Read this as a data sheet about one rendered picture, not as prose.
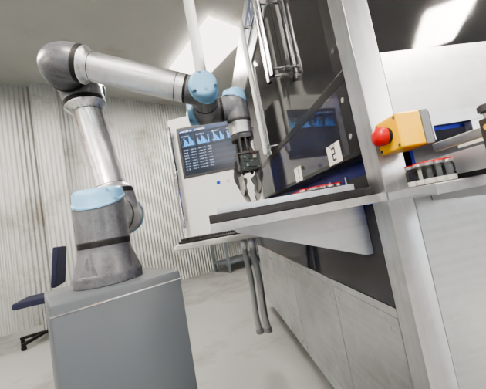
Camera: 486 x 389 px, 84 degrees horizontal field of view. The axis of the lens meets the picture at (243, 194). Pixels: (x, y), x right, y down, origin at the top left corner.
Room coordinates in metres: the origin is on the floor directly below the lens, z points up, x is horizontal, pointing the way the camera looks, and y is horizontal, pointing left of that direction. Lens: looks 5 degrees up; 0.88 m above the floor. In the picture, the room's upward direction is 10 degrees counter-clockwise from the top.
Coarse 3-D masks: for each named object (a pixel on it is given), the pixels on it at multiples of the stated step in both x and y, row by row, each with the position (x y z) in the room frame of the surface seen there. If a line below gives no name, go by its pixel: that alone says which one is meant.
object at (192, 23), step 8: (184, 0) 1.64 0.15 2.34; (192, 0) 1.65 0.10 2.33; (184, 8) 1.65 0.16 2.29; (192, 8) 1.64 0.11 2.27; (192, 16) 1.63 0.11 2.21; (192, 24) 1.63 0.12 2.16; (192, 32) 1.63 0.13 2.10; (192, 40) 1.64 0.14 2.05; (200, 40) 1.65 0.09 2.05; (192, 48) 1.64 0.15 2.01; (200, 48) 1.64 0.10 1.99; (200, 56) 1.64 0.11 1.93; (200, 64) 1.63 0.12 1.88
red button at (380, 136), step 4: (376, 128) 0.55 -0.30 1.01; (380, 128) 0.54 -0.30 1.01; (384, 128) 0.54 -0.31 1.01; (372, 132) 0.56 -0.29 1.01; (376, 132) 0.54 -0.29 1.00; (380, 132) 0.54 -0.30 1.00; (384, 132) 0.53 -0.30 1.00; (388, 132) 0.54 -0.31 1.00; (372, 136) 0.56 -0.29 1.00; (376, 136) 0.55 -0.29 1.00; (380, 136) 0.54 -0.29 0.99; (384, 136) 0.53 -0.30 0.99; (388, 136) 0.54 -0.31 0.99; (372, 140) 0.56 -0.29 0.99; (376, 140) 0.55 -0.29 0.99; (380, 140) 0.54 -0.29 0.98; (384, 140) 0.54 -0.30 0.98; (388, 140) 0.54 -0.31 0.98; (376, 144) 0.55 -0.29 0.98; (380, 144) 0.55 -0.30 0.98; (384, 144) 0.55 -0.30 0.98
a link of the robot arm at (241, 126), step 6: (240, 120) 0.80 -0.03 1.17; (246, 120) 0.81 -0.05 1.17; (228, 126) 0.83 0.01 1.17; (234, 126) 0.81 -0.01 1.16; (240, 126) 0.80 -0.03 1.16; (246, 126) 0.81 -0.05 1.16; (252, 126) 0.84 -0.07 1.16; (234, 132) 0.81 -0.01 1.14; (240, 132) 0.81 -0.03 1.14; (246, 132) 0.81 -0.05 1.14; (252, 132) 0.83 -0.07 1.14
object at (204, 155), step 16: (176, 128) 1.59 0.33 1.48; (192, 128) 1.58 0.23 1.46; (208, 128) 1.57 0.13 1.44; (224, 128) 1.57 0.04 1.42; (176, 144) 1.59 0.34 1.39; (192, 144) 1.58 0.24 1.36; (208, 144) 1.58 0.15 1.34; (224, 144) 1.57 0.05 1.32; (176, 160) 1.59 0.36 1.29; (192, 160) 1.58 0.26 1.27; (208, 160) 1.58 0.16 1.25; (224, 160) 1.57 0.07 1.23; (192, 176) 1.58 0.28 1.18; (208, 176) 1.58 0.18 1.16; (224, 176) 1.58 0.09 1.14; (192, 192) 1.59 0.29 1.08; (208, 192) 1.58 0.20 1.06; (224, 192) 1.58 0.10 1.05; (240, 192) 1.57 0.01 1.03; (192, 208) 1.59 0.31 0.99; (208, 208) 1.58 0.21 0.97; (192, 224) 1.59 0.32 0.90; (208, 224) 1.58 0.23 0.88
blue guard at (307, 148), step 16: (336, 96) 0.73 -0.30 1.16; (320, 112) 0.84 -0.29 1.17; (336, 112) 0.74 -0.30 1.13; (352, 112) 0.67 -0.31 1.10; (304, 128) 0.99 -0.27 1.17; (320, 128) 0.86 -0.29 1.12; (336, 128) 0.76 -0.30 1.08; (288, 144) 1.20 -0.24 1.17; (304, 144) 1.02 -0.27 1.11; (320, 144) 0.88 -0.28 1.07; (272, 160) 1.51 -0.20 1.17; (288, 160) 1.24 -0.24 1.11; (304, 160) 1.05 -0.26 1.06; (320, 160) 0.91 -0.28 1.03; (272, 176) 1.58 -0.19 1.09; (288, 176) 1.29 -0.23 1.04; (304, 176) 1.08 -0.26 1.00; (272, 192) 1.65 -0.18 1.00
